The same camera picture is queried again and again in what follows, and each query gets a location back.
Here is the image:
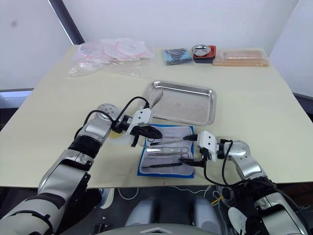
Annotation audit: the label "white shoe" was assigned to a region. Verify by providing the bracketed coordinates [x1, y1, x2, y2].
[227, 207, 248, 235]

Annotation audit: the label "dark grey side bench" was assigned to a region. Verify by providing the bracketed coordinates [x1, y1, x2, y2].
[0, 88, 34, 108]

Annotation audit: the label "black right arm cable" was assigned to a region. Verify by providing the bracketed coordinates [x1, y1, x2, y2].
[202, 139, 306, 213]

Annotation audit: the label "blue zippered instrument pack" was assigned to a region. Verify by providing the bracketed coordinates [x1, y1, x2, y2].
[136, 124, 197, 179]

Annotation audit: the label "tangled white cable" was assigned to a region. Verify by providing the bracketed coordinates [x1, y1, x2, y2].
[171, 185, 236, 207]

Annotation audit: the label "small round metal bowl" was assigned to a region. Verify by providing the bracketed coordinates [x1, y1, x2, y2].
[191, 44, 212, 57]

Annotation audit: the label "clear bag with pink tubing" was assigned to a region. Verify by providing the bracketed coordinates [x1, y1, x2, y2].
[78, 43, 106, 71]

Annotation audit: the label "small black box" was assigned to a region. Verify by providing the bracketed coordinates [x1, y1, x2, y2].
[91, 215, 109, 233]

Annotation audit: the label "clear pack of wooden sticks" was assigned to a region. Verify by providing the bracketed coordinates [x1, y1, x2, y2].
[219, 49, 264, 61]

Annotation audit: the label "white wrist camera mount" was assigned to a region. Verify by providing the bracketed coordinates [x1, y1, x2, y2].
[127, 108, 153, 135]
[197, 131, 218, 162]

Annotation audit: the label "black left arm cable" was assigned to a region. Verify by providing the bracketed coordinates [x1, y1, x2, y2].
[84, 97, 150, 133]

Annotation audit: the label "black plastic tray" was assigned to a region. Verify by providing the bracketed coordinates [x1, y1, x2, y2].
[194, 56, 216, 65]

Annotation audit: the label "rectangular metal tray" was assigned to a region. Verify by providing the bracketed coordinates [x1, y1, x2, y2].
[142, 80, 218, 127]

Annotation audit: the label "red plastic tray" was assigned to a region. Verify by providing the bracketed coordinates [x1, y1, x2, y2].
[192, 45, 217, 61]

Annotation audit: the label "crumpled clear plastic bag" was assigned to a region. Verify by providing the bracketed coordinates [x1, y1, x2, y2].
[67, 56, 153, 78]

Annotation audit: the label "blue black packaged kit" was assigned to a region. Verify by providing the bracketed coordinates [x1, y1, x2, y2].
[162, 47, 194, 66]

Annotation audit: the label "clear bag with large disc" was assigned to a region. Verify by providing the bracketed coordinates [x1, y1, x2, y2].
[102, 37, 154, 61]

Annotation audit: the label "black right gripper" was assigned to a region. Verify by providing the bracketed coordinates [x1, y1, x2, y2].
[180, 135, 209, 167]

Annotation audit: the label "curved metal tweezers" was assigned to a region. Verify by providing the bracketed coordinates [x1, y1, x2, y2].
[150, 92, 164, 109]

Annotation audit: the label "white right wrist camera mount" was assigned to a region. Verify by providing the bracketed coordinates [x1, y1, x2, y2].
[197, 131, 218, 162]

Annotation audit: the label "wooden board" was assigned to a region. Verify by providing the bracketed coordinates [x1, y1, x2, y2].
[212, 56, 270, 68]

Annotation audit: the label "metal surgical scissors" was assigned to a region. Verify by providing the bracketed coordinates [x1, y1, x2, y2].
[161, 146, 191, 160]

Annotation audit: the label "looped white cable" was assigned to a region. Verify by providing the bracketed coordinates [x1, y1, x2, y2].
[117, 187, 140, 200]

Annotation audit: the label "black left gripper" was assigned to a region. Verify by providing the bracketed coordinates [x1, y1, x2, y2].
[131, 124, 163, 147]

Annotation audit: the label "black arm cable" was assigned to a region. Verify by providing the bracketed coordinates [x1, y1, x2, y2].
[84, 97, 150, 133]
[202, 139, 306, 213]

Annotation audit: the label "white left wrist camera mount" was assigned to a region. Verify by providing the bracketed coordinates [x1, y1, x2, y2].
[127, 108, 153, 135]

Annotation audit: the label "straight ribbed metal tweezers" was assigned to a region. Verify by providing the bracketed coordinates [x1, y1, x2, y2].
[146, 147, 173, 155]

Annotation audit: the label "dark grey slanted beam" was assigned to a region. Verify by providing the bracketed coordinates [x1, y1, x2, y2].
[47, 0, 85, 46]

